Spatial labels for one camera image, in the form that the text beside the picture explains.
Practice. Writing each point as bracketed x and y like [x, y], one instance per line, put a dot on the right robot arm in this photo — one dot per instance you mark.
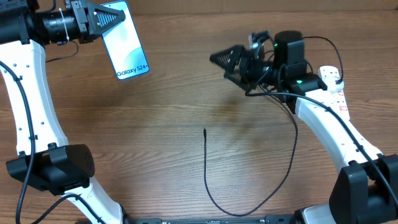
[366, 188]

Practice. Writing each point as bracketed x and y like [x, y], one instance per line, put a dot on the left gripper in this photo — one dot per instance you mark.
[86, 16]

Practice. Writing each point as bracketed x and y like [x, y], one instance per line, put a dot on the white power strip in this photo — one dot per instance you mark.
[330, 75]

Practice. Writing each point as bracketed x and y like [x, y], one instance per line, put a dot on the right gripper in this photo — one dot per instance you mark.
[245, 60]

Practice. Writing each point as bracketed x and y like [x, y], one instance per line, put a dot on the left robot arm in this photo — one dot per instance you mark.
[46, 161]

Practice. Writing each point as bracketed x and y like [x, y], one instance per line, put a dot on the blue Galaxy smartphone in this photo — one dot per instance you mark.
[123, 45]

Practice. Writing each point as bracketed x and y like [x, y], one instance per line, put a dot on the white charger plug adapter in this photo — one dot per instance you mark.
[333, 84]

